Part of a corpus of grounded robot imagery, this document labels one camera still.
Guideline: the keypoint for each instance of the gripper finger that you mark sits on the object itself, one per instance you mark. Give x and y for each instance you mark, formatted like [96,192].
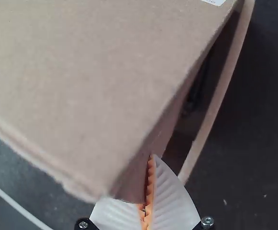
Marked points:
[170,203]
[115,215]

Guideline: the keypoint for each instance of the cardboard box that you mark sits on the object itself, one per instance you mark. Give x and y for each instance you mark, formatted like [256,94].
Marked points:
[81,72]

